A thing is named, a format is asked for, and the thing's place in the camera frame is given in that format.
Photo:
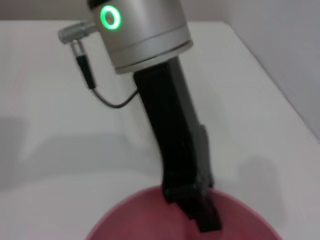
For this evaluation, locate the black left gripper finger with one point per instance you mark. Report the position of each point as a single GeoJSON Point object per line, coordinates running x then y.
{"type": "Point", "coordinates": [202, 212]}

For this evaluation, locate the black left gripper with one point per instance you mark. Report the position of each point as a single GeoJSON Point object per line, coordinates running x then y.
{"type": "Point", "coordinates": [175, 130]}

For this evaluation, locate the pink plastic bowl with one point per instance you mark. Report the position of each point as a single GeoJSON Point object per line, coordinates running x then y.
{"type": "Point", "coordinates": [155, 217]}

